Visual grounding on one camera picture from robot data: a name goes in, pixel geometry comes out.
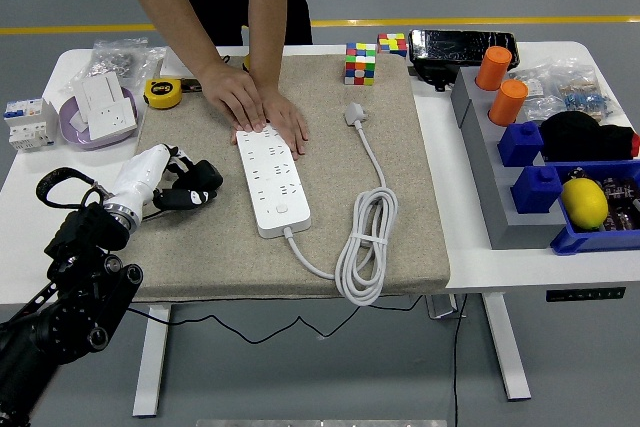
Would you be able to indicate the black plug adapter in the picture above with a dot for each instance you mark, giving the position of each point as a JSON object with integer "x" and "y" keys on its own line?
{"x": 207, "y": 174}

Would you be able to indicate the person's left hand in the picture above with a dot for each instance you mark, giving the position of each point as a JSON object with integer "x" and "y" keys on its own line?
{"x": 285, "y": 117}

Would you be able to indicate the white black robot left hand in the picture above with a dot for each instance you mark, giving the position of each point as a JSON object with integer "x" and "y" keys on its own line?
{"x": 140, "y": 172}

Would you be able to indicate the glossy black device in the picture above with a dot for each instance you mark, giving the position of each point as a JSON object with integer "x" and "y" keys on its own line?
{"x": 460, "y": 47}

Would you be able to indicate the clear bag of metal screws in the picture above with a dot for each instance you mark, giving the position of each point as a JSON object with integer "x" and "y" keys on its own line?
{"x": 120, "y": 62}

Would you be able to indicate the large colourful puzzle cube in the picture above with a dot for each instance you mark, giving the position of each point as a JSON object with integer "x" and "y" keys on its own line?
{"x": 360, "y": 64}

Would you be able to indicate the blue square peg block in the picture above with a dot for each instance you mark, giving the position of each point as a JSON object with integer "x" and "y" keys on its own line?
{"x": 520, "y": 144}
{"x": 536, "y": 189}

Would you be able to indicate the white table leg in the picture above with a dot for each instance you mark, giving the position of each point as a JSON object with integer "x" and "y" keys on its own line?
{"x": 507, "y": 352}
{"x": 150, "y": 367}

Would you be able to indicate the person's left forearm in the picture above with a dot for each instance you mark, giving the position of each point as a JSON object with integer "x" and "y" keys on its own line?
{"x": 267, "y": 7}

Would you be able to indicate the white power strip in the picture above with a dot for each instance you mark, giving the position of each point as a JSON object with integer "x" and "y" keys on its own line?
{"x": 272, "y": 182}

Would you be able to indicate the black table control panel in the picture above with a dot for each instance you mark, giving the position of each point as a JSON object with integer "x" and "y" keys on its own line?
{"x": 585, "y": 294}

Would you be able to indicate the white flat card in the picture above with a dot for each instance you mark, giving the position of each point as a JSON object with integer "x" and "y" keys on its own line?
{"x": 175, "y": 64}

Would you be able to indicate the clear bag of blue components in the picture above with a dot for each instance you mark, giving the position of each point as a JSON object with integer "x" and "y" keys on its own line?
{"x": 587, "y": 97}

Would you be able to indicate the small yellow tape measure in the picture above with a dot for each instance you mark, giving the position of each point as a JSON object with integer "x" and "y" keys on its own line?
{"x": 246, "y": 62}

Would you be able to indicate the grey stepped block holder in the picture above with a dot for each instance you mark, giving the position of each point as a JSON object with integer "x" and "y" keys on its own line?
{"x": 492, "y": 207}

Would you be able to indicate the white wall socket panels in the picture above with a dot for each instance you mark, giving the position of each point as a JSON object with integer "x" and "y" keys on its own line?
{"x": 112, "y": 119}

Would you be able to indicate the orange cylinder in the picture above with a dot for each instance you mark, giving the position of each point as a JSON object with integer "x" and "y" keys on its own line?
{"x": 507, "y": 102}
{"x": 492, "y": 69}

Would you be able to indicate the black cloth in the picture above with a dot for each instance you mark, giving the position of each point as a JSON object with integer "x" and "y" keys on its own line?
{"x": 580, "y": 139}

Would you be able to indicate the blue plastic bin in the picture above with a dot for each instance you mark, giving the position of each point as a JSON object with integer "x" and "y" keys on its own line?
{"x": 590, "y": 244}

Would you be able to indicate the clear bag of small parts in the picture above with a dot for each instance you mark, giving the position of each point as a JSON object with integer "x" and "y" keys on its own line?
{"x": 537, "y": 97}

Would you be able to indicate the person's right hand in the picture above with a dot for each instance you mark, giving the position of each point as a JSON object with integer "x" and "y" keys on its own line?
{"x": 232, "y": 94}

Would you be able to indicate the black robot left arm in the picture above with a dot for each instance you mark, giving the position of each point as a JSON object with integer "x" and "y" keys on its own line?
{"x": 75, "y": 297}

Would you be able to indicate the dark cylindrical components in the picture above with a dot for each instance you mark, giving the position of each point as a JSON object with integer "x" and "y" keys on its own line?
{"x": 620, "y": 197}

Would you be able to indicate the white circuit breaker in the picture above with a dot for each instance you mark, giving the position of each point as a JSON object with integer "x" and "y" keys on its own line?
{"x": 27, "y": 124}

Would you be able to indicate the person's right forearm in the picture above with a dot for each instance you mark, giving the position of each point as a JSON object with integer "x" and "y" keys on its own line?
{"x": 160, "y": 2}

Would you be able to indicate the small colourful puzzle cube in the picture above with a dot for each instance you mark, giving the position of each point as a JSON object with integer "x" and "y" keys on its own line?
{"x": 392, "y": 44}

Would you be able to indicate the yellow lemon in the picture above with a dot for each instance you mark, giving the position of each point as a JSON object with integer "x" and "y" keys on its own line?
{"x": 584, "y": 204}

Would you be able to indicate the grey under-table box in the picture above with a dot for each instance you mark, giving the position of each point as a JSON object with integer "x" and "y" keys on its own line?
{"x": 442, "y": 307}

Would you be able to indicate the red block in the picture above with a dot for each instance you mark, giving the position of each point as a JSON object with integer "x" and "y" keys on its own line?
{"x": 635, "y": 146}

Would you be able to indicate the grey-brown mat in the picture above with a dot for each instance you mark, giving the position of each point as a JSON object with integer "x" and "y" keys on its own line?
{"x": 225, "y": 257}

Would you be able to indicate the purple bowl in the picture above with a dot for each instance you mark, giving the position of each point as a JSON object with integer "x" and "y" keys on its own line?
{"x": 75, "y": 139}

